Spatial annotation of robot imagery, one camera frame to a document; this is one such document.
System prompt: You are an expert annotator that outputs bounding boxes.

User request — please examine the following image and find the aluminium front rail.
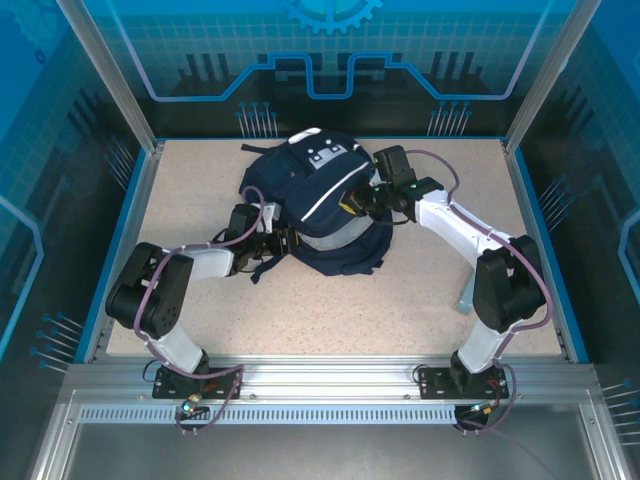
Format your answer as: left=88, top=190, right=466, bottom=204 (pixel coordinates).
left=64, top=354, right=601, bottom=404

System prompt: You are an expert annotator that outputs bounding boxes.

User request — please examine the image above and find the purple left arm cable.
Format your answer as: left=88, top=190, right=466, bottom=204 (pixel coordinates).
left=133, top=185, right=246, bottom=437

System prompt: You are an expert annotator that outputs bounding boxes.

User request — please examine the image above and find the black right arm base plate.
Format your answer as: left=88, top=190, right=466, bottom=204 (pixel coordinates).
left=417, top=364, right=521, bottom=401

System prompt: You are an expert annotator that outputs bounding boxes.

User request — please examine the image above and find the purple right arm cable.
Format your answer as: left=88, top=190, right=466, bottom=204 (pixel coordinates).
left=404, top=149, right=554, bottom=437

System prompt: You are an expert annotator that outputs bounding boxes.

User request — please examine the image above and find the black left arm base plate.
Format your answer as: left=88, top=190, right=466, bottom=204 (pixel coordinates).
left=152, top=367, right=245, bottom=401

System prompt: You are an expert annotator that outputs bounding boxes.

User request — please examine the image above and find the navy blue backpack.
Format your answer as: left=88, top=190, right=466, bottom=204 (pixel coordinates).
left=238, top=126, right=395, bottom=287

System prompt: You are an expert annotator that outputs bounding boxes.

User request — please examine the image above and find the aluminium frame post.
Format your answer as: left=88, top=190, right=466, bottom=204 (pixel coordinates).
left=53, top=0, right=167, bottom=154
left=501, top=0, right=603, bottom=155

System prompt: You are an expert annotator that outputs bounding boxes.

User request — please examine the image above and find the slotted grey cable duct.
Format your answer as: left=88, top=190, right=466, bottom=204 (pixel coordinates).
left=78, top=404, right=474, bottom=426

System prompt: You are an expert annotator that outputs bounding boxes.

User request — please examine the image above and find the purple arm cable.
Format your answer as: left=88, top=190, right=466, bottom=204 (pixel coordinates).
left=404, top=149, right=554, bottom=437
left=133, top=185, right=246, bottom=437

